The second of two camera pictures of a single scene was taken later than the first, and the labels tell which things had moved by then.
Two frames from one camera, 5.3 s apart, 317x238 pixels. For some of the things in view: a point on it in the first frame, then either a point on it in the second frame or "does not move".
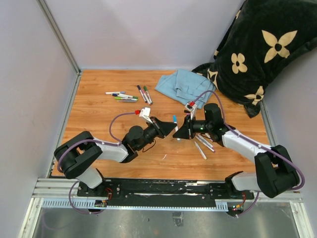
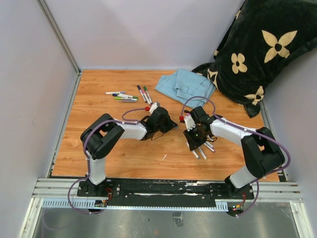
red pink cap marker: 146,96 does not move
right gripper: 186,131 to 193,144
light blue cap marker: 177,129 to 192,151
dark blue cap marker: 141,93 does not move
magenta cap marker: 206,145 does not move
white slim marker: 200,150 does not move
